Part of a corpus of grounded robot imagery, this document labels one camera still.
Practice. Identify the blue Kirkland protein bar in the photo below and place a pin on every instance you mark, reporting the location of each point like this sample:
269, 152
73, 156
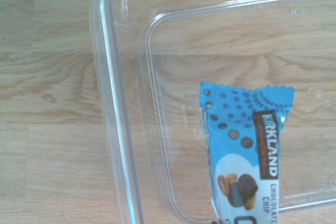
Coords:
236, 150

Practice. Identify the clear plastic rectangular container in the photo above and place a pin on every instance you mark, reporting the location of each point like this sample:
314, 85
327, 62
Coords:
110, 77

